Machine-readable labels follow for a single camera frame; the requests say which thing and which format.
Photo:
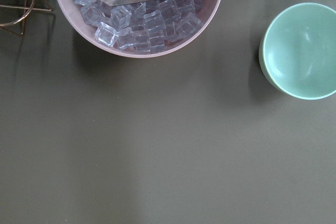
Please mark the pink bowl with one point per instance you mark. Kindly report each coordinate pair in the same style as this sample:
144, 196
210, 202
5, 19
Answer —
73, 15

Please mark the mint green bowl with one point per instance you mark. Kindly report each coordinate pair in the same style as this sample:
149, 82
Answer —
297, 51

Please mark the clear ice cubes pile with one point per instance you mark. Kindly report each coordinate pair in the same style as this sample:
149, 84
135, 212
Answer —
142, 27

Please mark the copper wire bottle rack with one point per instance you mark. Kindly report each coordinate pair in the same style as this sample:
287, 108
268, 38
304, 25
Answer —
18, 25

